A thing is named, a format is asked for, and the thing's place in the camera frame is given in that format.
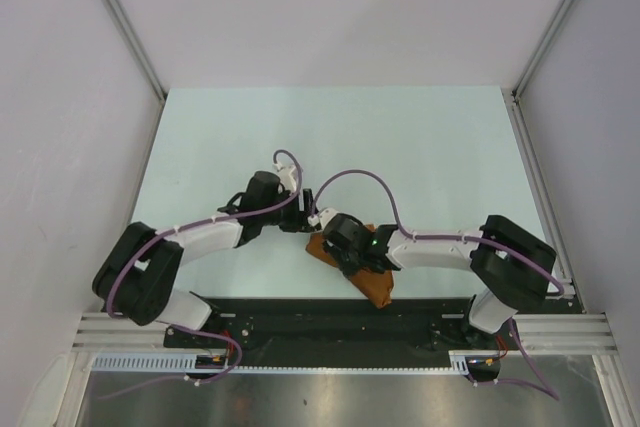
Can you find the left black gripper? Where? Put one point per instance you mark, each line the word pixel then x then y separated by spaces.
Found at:
pixel 300 220

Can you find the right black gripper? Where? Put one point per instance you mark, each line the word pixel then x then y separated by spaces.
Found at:
pixel 353 268

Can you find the orange cloth napkin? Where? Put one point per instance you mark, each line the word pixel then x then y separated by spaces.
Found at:
pixel 377 288

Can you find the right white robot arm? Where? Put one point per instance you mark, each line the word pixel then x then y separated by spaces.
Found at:
pixel 514 266

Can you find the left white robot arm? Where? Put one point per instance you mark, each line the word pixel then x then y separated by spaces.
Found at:
pixel 136 281

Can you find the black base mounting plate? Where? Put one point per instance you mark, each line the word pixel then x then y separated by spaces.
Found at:
pixel 341 333

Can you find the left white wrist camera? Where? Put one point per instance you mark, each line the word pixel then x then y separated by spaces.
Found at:
pixel 288 176

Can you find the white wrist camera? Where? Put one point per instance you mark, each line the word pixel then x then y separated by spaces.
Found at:
pixel 288 176
pixel 320 220

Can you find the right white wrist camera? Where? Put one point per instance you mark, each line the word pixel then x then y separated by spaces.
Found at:
pixel 320 220

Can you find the aluminium right side rail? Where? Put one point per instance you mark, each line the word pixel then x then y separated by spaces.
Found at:
pixel 562 268

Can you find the aluminium front frame rail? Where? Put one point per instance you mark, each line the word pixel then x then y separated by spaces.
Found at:
pixel 560 334

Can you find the left corner aluminium post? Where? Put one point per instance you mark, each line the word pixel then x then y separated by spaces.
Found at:
pixel 132 41

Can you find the corner aluminium post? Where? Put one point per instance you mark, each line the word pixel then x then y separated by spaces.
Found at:
pixel 551 31
pixel 132 41

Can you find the right corner aluminium post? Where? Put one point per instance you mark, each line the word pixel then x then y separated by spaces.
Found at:
pixel 551 31

